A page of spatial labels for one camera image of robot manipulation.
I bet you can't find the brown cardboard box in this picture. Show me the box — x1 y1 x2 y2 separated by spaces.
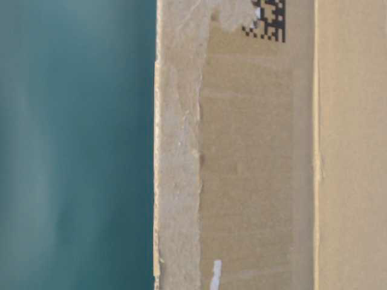
154 1 386 289

